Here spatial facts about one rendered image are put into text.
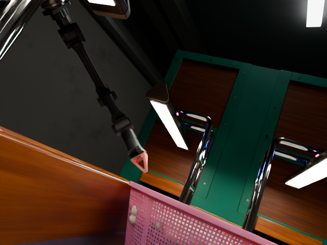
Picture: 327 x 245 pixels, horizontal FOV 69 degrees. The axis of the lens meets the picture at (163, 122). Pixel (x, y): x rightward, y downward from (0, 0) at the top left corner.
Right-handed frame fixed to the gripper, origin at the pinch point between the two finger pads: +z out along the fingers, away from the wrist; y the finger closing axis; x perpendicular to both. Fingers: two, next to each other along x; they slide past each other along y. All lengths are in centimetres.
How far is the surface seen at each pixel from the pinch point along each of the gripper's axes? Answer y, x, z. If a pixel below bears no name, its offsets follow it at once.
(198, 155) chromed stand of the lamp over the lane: -4.1, -21.6, 6.8
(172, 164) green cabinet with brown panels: 53, -8, -12
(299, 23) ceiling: 121, -190, -96
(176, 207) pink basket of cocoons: -62, -13, 27
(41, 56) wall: 78, 62, -192
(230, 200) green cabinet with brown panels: 53, -27, 23
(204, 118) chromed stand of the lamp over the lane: -4.2, -31.4, -5.4
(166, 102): -25.2, -20.5, -8.4
